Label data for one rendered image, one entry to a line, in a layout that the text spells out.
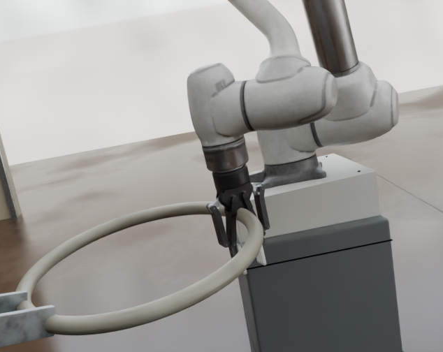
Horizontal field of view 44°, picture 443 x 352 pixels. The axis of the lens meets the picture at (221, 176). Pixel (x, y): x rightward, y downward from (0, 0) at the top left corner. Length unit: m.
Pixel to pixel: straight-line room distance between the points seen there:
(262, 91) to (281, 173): 0.55
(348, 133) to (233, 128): 0.49
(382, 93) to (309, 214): 0.36
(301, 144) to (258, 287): 0.40
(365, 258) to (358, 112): 0.39
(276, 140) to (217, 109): 0.49
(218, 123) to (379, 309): 0.78
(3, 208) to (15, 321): 4.96
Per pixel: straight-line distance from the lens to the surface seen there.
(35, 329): 0.95
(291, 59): 1.05
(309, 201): 1.47
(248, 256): 0.95
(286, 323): 1.54
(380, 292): 1.58
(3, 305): 1.04
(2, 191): 5.83
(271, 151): 1.53
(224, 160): 1.09
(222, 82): 1.06
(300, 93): 1.00
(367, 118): 1.45
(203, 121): 1.07
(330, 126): 1.47
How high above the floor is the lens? 1.32
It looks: 13 degrees down
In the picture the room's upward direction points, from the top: 10 degrees counter-clockwise
